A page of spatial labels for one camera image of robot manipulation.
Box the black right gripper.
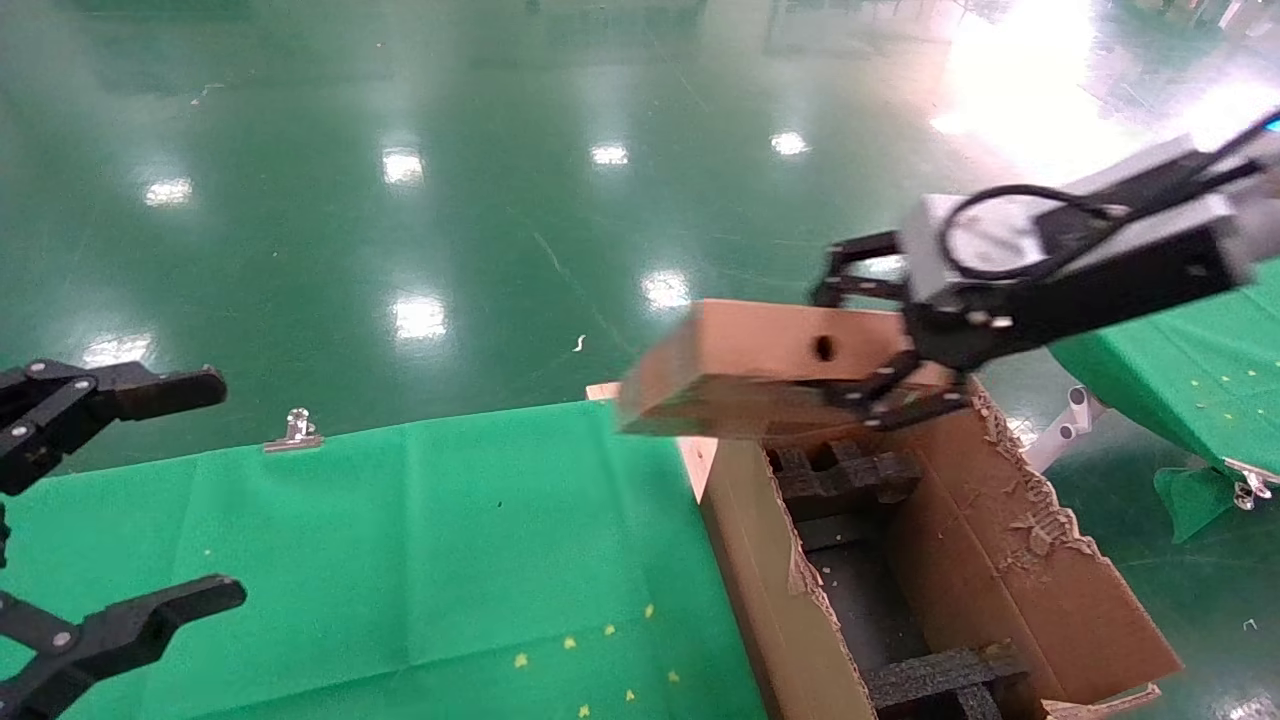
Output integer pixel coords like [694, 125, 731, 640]
[810, 225, 1243, 431]

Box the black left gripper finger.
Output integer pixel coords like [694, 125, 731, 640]
[0, 358, 228, 498]
[0, 575, 247, 720]

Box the small cardboard box with hole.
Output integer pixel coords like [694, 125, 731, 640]
[612, 298, 966, 441]

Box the large open cardboard carton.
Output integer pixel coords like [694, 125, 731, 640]
[700, 375, 1186, 720]

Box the black notched foam insert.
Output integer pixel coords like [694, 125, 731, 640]
[862, 645, 1029, 720]
[765, 440, 923, 521]

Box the silver binder clip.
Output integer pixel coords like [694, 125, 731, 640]
[263, 408, 324, 454]
[1225, 458, 1276, 513]

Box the white table leg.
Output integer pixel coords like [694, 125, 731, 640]
[1022, 387, 1109, 473]

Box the black foam base pad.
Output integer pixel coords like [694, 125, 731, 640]
[798, 515, 936, 666]

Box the green tablecloth on neighbouring table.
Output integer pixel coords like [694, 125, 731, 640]
[1048, 255, 1280, 546]

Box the green tablecloth with yellow specks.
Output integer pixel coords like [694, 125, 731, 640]
[0, 400, 766, 720]

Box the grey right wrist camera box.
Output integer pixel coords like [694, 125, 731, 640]
[897, 135, 1246, 303]

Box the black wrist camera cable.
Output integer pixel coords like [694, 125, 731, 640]
[940, 108, 1280, 286]

